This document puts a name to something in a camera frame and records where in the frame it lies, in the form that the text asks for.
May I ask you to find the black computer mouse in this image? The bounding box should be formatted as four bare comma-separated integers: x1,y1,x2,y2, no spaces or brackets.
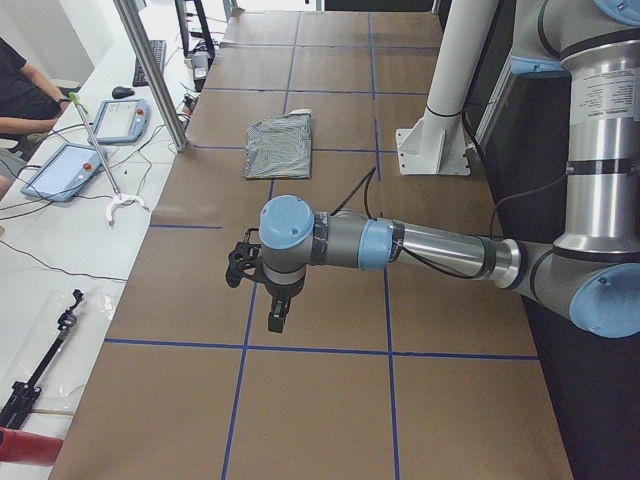
111,86,135,100

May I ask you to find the red cylinder object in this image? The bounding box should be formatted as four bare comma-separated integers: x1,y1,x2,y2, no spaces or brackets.
0,427,63,466

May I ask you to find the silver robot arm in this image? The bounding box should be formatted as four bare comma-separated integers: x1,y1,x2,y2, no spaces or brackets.
255,1,639,338

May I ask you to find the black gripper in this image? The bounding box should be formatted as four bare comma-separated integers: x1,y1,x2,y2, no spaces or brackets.
264,269,306,334

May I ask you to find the black clamp tool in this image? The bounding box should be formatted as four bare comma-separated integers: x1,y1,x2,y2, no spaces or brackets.
0,288,86,431

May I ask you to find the blue teach pendant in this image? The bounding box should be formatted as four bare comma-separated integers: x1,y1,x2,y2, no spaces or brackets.
20,143,101,202
92,98,150,145

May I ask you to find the blue white striped polo shirt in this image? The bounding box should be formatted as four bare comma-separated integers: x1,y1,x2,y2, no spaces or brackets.
244,109,312,180

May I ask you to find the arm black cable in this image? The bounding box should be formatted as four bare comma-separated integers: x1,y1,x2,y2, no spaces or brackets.
334,167,571,281

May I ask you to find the upper blue teach pendant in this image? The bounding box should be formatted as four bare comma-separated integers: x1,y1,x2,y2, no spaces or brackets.
92,98,150,145

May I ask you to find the black keyboard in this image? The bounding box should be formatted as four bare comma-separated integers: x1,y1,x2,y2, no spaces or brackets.
131,38,167,87

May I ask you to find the wrist black camera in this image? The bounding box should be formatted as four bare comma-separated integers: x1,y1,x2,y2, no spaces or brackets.
225,227,264,288

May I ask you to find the metal rod with hook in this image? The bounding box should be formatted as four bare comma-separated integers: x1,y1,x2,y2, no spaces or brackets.
69,93,149,227

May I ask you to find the black monitor stand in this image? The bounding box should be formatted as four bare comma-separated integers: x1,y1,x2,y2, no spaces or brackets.
174,0,221,64

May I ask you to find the seated person in black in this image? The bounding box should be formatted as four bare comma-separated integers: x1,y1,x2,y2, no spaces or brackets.
0,34,71,196

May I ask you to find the lower blue teach pendant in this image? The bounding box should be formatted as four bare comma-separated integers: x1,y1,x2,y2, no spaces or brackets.
20,143,101,202

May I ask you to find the aluminium frame post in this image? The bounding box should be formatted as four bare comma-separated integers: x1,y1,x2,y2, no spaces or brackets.
113,0,188,152

